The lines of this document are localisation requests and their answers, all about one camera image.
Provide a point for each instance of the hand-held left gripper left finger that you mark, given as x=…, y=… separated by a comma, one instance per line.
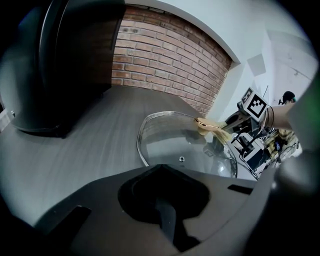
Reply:
x=100, y=212

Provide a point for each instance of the yellow plaid cloth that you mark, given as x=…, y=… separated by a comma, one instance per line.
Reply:
x=282, y=140

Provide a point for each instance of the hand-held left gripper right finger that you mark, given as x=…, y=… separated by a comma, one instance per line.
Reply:
x=220, y=200

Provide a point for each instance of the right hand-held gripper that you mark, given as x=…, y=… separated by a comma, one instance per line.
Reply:
x=255, y=105

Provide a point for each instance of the white desk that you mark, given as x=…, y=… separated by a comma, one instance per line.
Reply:
x=252, y=160

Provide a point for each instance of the person's right forearm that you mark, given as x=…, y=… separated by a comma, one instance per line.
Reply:
x=281, y=117

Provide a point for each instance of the yellow sponge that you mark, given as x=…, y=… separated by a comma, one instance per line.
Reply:
x=222, y=136

